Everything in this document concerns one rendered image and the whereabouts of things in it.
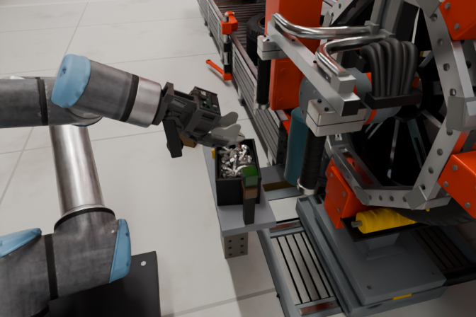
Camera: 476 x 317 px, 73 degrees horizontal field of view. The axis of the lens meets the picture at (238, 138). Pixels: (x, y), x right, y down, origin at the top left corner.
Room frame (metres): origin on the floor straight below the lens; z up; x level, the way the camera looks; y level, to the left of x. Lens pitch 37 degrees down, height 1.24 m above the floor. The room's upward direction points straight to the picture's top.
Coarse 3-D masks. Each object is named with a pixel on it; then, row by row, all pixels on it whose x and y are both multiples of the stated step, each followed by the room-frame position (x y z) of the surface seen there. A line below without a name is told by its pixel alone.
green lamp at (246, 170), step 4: (244, 168) 0.64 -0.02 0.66; (248, 168) 0.64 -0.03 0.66; (252, 168) 0.64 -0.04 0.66; (244, 172) 0.63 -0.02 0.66; (248, 172) 0.63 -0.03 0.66; (252, 172) 0.63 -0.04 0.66; (256, 172) 0.63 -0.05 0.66; (244, 176) 0.61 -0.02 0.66; (248, 176) 0.61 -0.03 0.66; (252, 176) 0.62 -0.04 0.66; (256, 176) 0.62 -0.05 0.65; (244, 180) 0.61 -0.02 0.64; (248, 180) 0.61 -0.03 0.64; (252, 180) 0.62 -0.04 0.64; (256, 180) 0.62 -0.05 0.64; (244, 184) 0.61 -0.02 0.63; (248, 184) 0.61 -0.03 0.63; (252, 184) 0.62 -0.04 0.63; (256, 184) 0.62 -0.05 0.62
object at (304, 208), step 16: (304, 208) 0.95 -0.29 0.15; (304, 224) 0.89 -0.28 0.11; (320, 240) 0.79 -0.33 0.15; (320, 256) 0.73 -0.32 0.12; (336, 272) 0.65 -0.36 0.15; (336, 288) 0.60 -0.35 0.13; (352, 288) 0.59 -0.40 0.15; (432, 288) 0.58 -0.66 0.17; (352, 304) 0.53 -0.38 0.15; (368, 304) 0.52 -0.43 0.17; (384, 304) 0.53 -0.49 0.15; (400, 304) 0.55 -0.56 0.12
